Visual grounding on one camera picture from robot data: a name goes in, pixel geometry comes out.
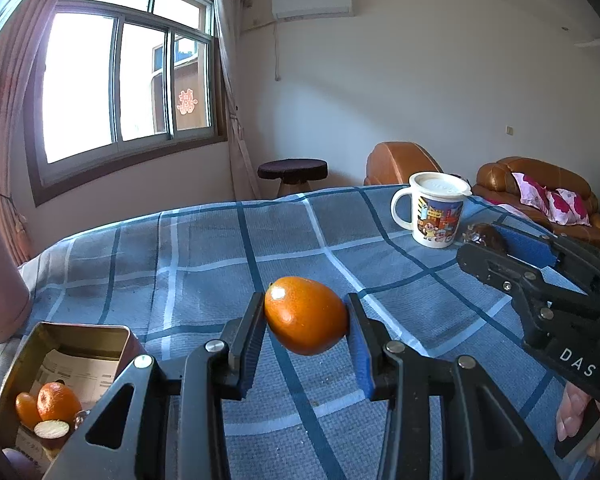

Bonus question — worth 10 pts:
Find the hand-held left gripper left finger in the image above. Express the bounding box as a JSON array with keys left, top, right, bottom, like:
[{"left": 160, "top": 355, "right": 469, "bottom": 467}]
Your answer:
[{"left": 42, "top": 291, "right": 267, "bottom": 480}]

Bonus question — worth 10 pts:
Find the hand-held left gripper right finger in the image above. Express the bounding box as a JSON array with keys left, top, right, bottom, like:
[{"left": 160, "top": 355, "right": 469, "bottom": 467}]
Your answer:
[{"left": 347, "top": 292, "right": 561, "bottom": 480}]

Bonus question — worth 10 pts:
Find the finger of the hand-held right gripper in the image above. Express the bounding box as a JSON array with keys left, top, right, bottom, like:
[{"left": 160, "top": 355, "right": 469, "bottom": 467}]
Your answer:
[
  {"left": 502, "top": 228, "right": 600, "bottom": 306},
  {"left": 457, "top": 243, "right": 553, "bottom": 321}
]

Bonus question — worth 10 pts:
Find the dark water chestnut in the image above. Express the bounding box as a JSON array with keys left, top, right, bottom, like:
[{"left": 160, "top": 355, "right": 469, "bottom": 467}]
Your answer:
[{"left": 461, "top": 222, "right": 509, "bottom": 256}]

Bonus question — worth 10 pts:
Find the small oval mandarin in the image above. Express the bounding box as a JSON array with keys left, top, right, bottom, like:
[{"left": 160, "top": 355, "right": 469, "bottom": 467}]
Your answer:
[{"left": 264, "top": 276, "right": 350, "bottom": 356}]

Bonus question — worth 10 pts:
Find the pink metal tin box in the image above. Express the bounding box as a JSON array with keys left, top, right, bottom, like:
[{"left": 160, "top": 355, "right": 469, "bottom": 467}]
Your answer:
[{"left": 0, "top": 322, "right": 148, "bottom": 478}]

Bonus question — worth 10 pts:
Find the large mandarin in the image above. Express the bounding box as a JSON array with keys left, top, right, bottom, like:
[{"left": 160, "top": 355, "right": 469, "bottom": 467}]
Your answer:
[{"left": 36, "top": 381, "right": 82, "bottom": 423}]

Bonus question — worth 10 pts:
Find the cut sugarcane piece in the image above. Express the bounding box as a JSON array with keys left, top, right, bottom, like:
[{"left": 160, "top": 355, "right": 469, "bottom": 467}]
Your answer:
[{"left": 33, "top": 419, "right": 71, "bottom": 448}]

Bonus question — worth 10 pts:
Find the medium mandarin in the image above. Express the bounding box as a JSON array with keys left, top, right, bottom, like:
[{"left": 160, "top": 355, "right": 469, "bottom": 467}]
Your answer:
[{"left": 15, "top": 392, "right": 43, "bottom": 431}]

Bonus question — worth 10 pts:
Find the person's right hand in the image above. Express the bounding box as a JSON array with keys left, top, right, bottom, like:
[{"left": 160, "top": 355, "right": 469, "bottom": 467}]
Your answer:
[{"left": 556, "top": 382, "right": 590, "bottom": 442}]

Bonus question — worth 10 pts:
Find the pink red cloth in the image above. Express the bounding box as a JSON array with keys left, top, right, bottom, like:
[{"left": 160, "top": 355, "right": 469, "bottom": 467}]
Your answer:
[{"left": 482, "top": 199, "right": 528, "bottom": 218}]

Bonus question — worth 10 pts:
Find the pink floral cushion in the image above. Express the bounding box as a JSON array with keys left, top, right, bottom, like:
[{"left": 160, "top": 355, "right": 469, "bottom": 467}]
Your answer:
[
  {"left": 544, "top": 188, "right": 592, "bottom": 226},
  {"left": 511, "top": 172, "right": 551, "bottom": 208}
]

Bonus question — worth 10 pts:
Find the white cartoon print mug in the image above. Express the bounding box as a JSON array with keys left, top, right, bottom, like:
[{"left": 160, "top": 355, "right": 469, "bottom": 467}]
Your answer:
[{"left": 391, "top": 171, "right": 473, "bottom": 249}]

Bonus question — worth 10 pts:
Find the brown leather sofa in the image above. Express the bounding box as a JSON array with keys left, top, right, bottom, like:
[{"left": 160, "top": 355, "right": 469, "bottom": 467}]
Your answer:
[{"left": 472, "top": 156, "right": 600, "bottom": 253}]

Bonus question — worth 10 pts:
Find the blue checked tablecloth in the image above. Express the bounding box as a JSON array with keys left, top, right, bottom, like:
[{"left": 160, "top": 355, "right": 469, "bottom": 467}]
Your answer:
[{"left": 0, "top": 184, "right": 596, "bottom": 480}]

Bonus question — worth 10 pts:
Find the printed paper leaflet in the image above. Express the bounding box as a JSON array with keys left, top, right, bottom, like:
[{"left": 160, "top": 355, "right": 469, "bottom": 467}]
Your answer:
[{"left": 17, "top": 347, "right": 121, "bottom": 461}]

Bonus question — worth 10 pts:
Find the dark round stool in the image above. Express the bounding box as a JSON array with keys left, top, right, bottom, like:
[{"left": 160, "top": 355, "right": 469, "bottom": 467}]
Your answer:
[{"left": 257, "top": 158, "right": 328, "bottom": 198}]

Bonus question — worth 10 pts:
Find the pink electric kettle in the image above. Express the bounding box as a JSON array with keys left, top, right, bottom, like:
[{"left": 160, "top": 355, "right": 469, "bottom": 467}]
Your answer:
[{"left": 0, "top": 177, "right": 33, "bottom": 345}]

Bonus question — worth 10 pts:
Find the red window sticker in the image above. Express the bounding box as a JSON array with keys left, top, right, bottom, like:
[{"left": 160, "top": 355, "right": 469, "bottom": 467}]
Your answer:
[{"left": 177, "top": 89, "right": 199, "bottom": 116}]

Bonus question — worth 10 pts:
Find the pale sheer curtain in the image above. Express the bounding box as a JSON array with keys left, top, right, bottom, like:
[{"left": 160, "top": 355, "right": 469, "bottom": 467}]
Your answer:
[{"left": 200, "top": 0, "right": 261, "bottom": 201}]

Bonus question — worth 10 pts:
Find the white air conditioner pipe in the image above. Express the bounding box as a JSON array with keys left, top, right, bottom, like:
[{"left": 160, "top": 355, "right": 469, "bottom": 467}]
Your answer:
[{"left": 272, "top": 21, "right": 282, "bottom": 82}]

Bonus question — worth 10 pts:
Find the sliding glass window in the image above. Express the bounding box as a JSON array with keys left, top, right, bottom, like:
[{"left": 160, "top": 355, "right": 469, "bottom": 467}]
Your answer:
[{"left": 25, "top": 0, "right": 228, "bottom": 206}]

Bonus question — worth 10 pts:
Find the white air conditioner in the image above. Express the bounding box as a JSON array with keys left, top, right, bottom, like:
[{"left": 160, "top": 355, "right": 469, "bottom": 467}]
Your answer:
[{"left": 271, "top": 0, "right": 353, "bottom": 22}]

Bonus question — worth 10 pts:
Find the pink curtain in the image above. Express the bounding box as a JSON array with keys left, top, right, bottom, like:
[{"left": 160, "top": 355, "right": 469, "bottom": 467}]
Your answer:
[{"left": 0, "top": 0, "right": 88, "bottom": 268}]

